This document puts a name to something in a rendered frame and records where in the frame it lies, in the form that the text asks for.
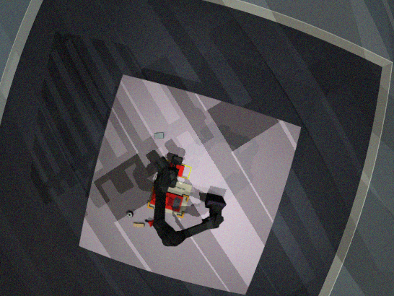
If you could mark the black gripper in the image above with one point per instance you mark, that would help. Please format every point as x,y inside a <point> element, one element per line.
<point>175,161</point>

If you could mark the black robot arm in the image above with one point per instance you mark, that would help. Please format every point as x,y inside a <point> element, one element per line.
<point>167,234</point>

